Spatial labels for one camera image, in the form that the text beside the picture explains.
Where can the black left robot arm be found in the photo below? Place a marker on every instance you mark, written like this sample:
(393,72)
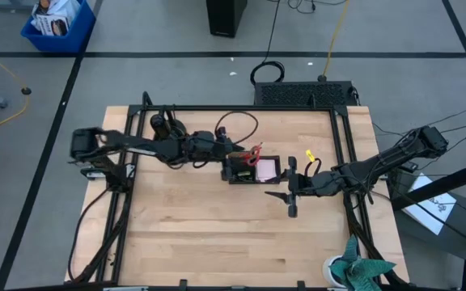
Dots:
(136,143)

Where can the black round puck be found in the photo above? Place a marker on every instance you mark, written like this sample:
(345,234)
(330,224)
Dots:
(26,91)

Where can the blue plastic bin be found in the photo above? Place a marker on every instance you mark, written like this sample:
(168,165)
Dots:
(71,40)

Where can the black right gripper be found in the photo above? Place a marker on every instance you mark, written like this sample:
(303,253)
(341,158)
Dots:
(310,184)

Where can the black mesh desk organizer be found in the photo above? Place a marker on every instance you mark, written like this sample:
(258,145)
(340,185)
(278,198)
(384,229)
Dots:
(239,165)

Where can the black box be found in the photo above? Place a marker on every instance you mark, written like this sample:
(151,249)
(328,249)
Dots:
(225,18)

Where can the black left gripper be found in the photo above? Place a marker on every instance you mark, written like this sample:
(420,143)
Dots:
(210,145)

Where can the green plant in white pot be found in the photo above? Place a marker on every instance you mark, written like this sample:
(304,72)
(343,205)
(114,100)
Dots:
(358,268)

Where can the black aluminium table frame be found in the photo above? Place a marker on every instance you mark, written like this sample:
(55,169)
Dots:
(277,108)

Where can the black metal beam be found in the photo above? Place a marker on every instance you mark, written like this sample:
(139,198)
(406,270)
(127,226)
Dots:
(447,185)

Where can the black vented computer case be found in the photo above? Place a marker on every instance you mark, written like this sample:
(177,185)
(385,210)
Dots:
(297,94)

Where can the white paper sheet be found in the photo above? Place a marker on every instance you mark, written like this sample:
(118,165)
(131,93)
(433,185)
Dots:
(439,210)

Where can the pink sticky note pad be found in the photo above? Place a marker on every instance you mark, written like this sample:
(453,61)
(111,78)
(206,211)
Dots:
(266,169)

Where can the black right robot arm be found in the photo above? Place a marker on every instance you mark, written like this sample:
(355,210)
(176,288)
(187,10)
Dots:
(386,161)

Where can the white printed papers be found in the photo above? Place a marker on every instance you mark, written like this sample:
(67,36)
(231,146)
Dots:
(51,24)

